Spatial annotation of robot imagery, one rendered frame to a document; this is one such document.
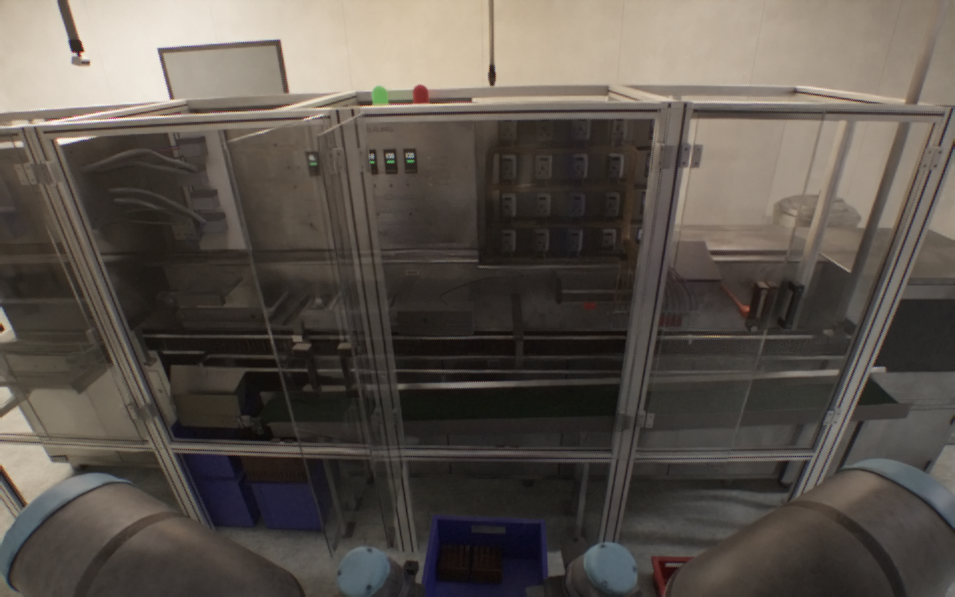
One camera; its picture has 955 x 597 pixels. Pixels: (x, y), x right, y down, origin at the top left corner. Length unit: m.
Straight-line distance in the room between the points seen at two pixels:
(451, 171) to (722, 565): 1.65
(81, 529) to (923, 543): 0.68
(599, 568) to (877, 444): 2.00
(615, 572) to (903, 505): 0.58
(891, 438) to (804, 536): 2.35
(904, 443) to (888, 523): 2.37
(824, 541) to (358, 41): 4.62
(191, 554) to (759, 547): 0.46
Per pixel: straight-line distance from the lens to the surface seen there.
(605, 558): 1.00
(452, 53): 4.61
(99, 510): 0.54
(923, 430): 2.88
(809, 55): 5.32
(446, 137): 1.89
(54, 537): 0.54
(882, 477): 0.56
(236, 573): 0.48
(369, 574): 1.00
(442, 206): 1.95
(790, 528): 0.48
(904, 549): 0.52
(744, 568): 0.47
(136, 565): 0.48
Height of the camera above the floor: 1.89
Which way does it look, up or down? 27 degrees down
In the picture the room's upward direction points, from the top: 2 degrees counter-clockwise
